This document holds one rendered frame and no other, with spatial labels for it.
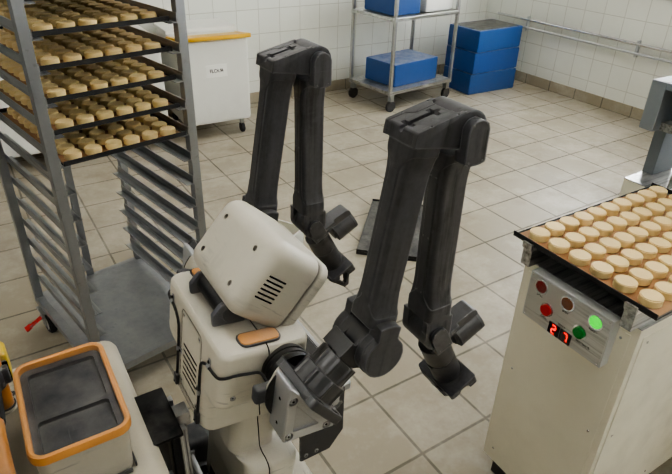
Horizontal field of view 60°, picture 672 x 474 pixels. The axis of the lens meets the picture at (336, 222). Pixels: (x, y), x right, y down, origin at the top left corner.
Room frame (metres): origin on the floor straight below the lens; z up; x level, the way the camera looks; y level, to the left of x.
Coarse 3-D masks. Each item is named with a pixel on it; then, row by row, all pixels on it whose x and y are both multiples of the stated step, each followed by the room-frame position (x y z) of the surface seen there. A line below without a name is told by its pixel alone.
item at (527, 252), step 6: (522, 246) 1.26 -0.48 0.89; (528, 246) 1.24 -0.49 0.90; (522, 252) 1.26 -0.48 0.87; (528, 252) 1.25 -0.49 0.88; (534, 252) 1.24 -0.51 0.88; (540, 252) 1.26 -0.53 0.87; (522, 258) 1.26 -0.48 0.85; (528, 258) 1.24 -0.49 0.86; (534, 258) 1.25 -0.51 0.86; (540, 258) 1.26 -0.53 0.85; (546, 258) 1.27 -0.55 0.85; (528, 264) 1.24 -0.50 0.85; (534, 264) 1.25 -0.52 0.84
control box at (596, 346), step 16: (544, 272) 1.22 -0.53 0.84; (528, 288) 1.23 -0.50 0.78; (560, 288) 1.15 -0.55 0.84; (528, 304) 1.22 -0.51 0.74; (560, 304) 1.14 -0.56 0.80; (576, 304) 1.11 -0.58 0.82; (592, 304) 1.09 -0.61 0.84; (544, 320) 1.17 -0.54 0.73; (560, 320) 1.13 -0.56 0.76; (576, 320) 1.10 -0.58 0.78; (608, 320) 1.04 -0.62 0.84; (560, 336) 1.12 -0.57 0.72; (592, 336) 1.06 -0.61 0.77; (608, 336) 1.03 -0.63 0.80; (592, 352) 1.05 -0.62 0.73; (608, 352) 1.04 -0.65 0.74
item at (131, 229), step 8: (128, 224) 2.26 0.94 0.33; (128, 232) 2.21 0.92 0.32; (136, 232) 2.20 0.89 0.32; (144, 240) 2.14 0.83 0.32; (152, 240) 2.10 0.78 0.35; (152, 248) 2.08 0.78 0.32; (160, 248) 2.05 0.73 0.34; (160, 256) 2.02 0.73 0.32; (168, 256) 2.00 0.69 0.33; (168, 264) 1.96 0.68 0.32; (176, 264) 1.96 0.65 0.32
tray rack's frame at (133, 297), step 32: (0, 160) 1.94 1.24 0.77; (32, 256) 1.95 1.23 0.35; (32, 288) 1.94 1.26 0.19; (96, 288) 2.01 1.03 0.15; (128, 288) 2.02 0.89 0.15; (160, 288) 2.03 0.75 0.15; (64, 320) 1.80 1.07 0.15; (96, 320) 1.80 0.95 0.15; (128, 320) 1.81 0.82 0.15; (160, 320) 1.81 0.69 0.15; (128, 352) 1.62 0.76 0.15; (160, 352) 1.66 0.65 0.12
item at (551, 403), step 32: (576, 288) 1.15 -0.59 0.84; (512, 320) 1.29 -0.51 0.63; (512, 352) 1.26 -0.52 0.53; (544, 352) 1.18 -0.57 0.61; (576, 352) 1.11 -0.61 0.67; (640, 352) 1.01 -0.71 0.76; (512, 384) 1.24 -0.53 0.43; (544, 384) 1.16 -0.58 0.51; (576, 384) 1.09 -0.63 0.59; (608, 384) 1.03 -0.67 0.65; (640, 384) 1.05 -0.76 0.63; (512, 416) 1.22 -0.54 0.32; (544, 416) 1.14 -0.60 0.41; (576, 416) 1.07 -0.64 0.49; (608, 416) 1.01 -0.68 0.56; (640, 416) 1.09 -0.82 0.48; (512, 448) 1.20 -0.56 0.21; (544, 448) 1.12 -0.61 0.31; (576, 448) 1.04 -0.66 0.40; (608, 448) 1.03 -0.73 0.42; (640, 448) 1.13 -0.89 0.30
